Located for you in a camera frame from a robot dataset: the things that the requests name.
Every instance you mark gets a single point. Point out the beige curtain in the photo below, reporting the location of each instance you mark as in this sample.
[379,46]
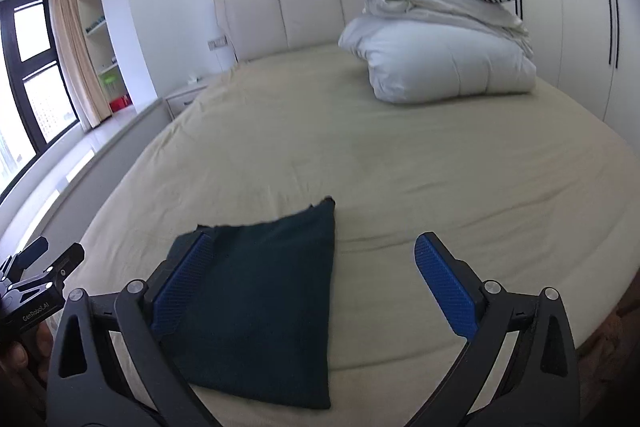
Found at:
[80,57]

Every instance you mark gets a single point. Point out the cream wardrobe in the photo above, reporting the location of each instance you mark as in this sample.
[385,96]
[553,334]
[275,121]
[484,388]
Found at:
[560,7]

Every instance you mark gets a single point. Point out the green plastic item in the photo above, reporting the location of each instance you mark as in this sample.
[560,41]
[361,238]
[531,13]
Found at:
[108,79]

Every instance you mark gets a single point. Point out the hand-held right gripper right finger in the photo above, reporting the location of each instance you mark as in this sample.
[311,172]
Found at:
[445,287]

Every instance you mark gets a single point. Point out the white folded duvet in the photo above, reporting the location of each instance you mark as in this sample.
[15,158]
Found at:
[440,57]

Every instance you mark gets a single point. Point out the bed with beige sheet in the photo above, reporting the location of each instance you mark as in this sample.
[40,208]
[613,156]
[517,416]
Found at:
[350,147]

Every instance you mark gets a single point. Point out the cream padded headboard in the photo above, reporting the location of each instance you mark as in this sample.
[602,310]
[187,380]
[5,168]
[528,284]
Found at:
[260,22]

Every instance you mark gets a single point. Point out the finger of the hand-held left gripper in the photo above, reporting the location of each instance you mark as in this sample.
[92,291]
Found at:
[32,253]
[62,267]

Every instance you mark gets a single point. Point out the person's left hand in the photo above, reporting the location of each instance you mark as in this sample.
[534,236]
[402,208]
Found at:
[25,362]

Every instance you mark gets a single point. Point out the white built-in shelf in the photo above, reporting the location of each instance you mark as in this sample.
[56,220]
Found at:
[97,7]

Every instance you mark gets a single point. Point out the dark green knit garment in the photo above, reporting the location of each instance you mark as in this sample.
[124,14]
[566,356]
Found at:
[260,307]

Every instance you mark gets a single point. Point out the black framed window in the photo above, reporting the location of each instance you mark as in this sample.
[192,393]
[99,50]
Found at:
[35,82]

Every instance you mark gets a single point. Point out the red box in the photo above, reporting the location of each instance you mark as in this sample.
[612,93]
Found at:
[119,104]

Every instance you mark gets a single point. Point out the white window sill ledge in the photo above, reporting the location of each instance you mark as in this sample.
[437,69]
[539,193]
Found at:
[100,142]

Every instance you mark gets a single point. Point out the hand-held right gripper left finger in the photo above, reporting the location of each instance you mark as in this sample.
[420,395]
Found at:
[180,287]

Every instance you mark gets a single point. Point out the white nightstand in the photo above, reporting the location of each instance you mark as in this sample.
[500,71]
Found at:
[182,99]

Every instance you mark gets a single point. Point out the wall socket panel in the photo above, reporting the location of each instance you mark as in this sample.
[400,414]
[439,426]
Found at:
[217,43]

